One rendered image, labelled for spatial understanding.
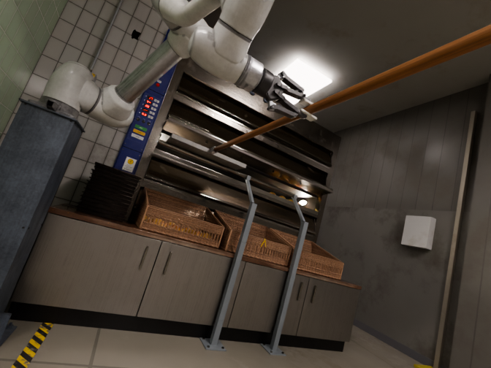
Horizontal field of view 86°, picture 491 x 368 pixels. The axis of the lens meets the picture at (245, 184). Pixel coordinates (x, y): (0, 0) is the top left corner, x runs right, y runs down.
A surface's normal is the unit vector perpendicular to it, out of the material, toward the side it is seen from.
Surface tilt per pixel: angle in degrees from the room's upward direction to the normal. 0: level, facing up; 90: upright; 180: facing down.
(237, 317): 90
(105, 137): 90
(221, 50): 124
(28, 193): 90
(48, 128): 90
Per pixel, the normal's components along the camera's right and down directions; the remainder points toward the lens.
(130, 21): 0.45, -0.04
